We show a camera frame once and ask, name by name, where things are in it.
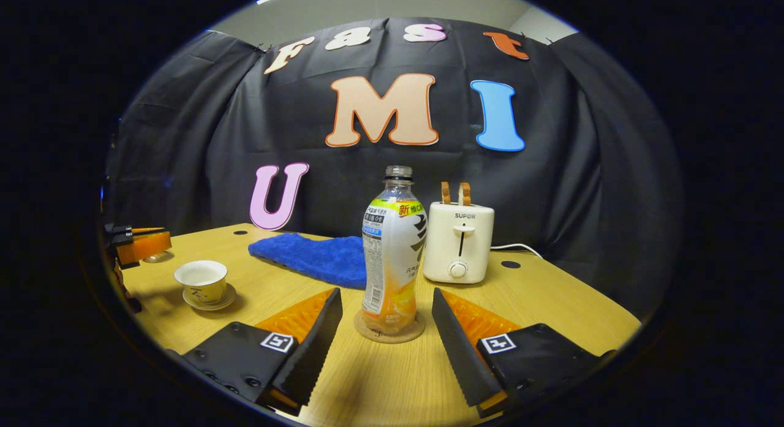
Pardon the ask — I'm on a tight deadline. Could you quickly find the blue towel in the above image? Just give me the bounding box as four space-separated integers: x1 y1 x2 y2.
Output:
247 232 368 290

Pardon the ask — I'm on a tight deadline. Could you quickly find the round cork coaster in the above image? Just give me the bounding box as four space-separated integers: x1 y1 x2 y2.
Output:
354 311 426 344

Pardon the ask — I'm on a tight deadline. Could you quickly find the clear plastic water bottle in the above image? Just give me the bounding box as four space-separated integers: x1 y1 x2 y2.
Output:
361 165 428 336

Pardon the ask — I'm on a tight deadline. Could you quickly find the black backdrop cloth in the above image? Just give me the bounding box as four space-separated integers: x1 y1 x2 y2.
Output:
104 17 684 317

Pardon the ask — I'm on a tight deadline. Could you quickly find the white toaster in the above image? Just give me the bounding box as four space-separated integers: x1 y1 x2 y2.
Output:
423 201 495 285

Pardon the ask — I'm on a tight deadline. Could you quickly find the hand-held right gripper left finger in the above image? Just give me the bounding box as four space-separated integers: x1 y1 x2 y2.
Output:
183 287 344 417

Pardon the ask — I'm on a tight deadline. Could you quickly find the yellow ceramic teacup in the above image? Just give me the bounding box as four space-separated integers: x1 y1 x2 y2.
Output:
174 260 228 305

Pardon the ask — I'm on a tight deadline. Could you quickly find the white toaster cable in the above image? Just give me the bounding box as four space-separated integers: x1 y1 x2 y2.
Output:
490 243 545 260

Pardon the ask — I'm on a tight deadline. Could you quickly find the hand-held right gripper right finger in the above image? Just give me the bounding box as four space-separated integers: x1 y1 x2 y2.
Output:
431 287 619 418

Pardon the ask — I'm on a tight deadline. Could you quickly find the yellow ceramic saucer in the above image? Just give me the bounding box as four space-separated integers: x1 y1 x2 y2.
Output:
183 284 237 312

